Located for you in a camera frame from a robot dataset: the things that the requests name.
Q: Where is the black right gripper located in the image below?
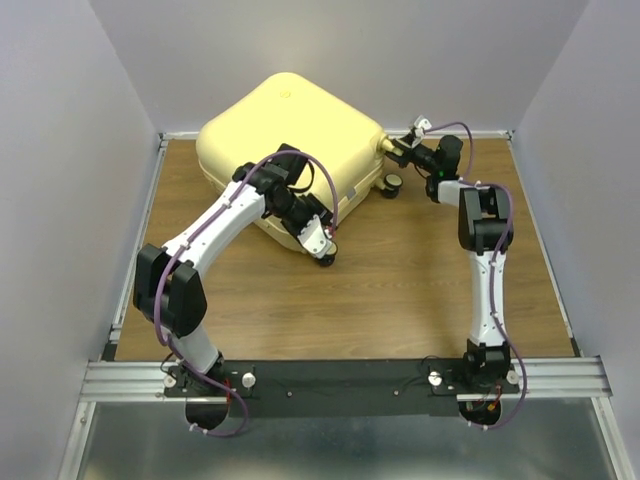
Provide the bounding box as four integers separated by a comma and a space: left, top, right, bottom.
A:
381, 132, 439, 175

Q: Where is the cream yellow suitcase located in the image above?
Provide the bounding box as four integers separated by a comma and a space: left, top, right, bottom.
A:
196, 72, 402, 220

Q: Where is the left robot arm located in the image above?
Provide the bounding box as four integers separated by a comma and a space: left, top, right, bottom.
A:
133, 145, 338, 395

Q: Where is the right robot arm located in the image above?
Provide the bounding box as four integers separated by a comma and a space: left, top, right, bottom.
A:
388, 134, 514, 392

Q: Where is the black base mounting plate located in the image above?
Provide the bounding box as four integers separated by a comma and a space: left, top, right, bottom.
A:
164, 355, 520, 419

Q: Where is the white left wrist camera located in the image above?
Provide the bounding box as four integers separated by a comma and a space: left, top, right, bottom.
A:
297, 215, 338, 262

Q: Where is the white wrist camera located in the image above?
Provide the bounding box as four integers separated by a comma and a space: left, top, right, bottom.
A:
409, 115, 432, 148
297, 215, 338, 262

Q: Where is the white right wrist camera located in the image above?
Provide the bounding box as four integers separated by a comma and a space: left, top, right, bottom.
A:
409, 115, 432, 148

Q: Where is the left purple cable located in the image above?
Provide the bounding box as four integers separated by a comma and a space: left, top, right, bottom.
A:
152, 152, 341, 437

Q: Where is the aluminium frame rail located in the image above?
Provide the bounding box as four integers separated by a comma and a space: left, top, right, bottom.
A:
59, 356, 634, 479

